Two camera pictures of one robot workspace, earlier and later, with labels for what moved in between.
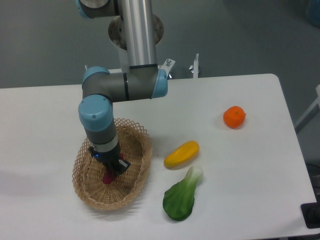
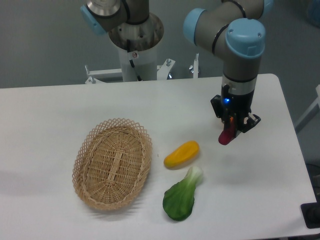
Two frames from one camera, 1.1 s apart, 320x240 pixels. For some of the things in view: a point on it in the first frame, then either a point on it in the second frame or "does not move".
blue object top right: x=314 y=14 does not move
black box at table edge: x=311 y=213 does not move
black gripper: x=110 y=158 → x=228 y=105
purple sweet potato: x=110 y=174 → x=228 y=135
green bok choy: x=178 y=200 does not move
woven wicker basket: x=135 y=147 does not move
